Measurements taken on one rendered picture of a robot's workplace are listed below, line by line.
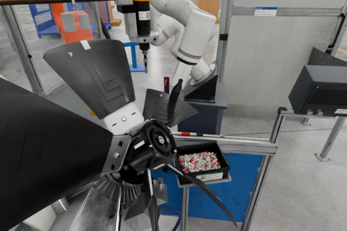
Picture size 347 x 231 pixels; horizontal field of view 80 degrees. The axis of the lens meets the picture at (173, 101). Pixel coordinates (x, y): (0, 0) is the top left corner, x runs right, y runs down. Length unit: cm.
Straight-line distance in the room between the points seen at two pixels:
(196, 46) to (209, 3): 808
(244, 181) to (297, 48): 165
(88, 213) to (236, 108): 237
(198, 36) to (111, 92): 31
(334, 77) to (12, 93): 99
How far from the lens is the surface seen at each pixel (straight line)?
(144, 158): 49
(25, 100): 37
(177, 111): 74
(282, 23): 245
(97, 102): 57
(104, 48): 66
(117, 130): 56
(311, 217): 209
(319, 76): 99
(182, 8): 78
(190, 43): 69
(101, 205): 56
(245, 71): 252
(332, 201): 228
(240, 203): 153
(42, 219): 63
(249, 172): 131
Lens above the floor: 157
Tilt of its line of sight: 31 degrees down
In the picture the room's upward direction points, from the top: straight up
